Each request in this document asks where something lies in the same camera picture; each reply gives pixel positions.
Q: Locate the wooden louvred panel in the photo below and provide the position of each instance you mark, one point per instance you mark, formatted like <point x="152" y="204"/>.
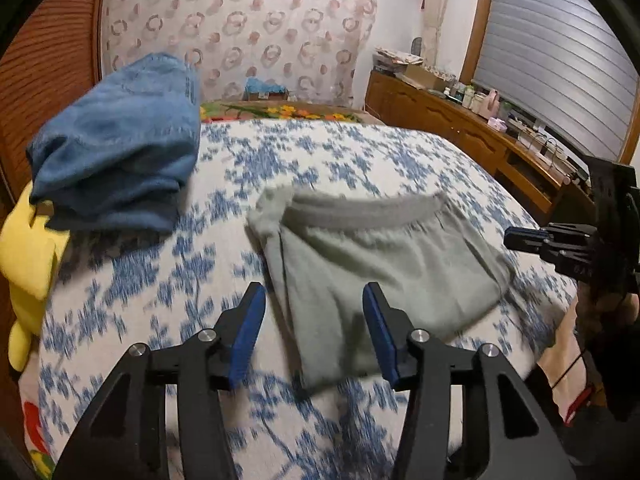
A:
<point x="45" y="75"/>

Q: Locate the grey-green pants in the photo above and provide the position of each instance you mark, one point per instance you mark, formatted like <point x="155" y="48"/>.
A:
<point x="375" y="260"/>

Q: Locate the blue denim jeans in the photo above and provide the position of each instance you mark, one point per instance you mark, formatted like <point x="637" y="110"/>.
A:
<point x="115" y="145"/>

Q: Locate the blue floral bed sheet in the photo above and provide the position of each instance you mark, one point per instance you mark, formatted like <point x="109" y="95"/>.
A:
<point x="150" y="280"/>

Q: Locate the yellow flower blanket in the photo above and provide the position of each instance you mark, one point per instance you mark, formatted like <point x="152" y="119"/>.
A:
<point x="280" y="110"/>

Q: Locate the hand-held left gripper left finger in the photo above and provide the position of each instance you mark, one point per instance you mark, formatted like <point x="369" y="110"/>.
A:
<point x="247" y="330"/>

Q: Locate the person's right hand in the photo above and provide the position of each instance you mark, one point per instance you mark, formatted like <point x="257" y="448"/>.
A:
<point x="605" y="310"/>

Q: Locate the pink bottle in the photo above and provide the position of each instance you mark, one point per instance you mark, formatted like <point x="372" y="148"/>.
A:
<point x="492" y="105"/>

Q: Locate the grey window blind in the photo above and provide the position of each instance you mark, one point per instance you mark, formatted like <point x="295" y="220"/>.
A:
<point x="550" y="50"/>

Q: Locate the small pink box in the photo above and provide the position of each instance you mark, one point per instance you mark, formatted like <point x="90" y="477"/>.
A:
<point x="497" y="123"/>

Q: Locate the teal cloth bundle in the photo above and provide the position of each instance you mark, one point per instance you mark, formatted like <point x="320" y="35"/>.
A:
<point x="262" y="85"/>

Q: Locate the cardboard box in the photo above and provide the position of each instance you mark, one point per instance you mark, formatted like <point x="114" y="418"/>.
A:
<point x="425" y="76"/>

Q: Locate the row of small bottles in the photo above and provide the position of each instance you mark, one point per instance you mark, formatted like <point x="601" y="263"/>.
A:
<point x="465" y="95"/>

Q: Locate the yellow plush toy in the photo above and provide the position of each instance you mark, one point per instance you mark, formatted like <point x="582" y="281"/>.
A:
<point x="30" y="260"/>

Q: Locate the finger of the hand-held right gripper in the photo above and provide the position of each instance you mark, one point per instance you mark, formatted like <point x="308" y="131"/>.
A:
<point x="522" y="246"/>
<point x="525" y="233"/>

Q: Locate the stack of papers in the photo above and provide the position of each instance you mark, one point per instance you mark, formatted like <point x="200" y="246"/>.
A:
<point x="395" y="56"/>

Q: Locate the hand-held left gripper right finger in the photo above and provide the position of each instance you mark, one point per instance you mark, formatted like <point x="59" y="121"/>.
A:
<point x="380" y="330"/>

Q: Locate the wooden cabinet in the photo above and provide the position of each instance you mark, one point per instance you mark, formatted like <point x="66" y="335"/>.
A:
<point x="440" y="115"/>

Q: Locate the cream curtain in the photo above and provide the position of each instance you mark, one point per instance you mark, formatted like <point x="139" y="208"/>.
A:
<point x="435" y="10"/>

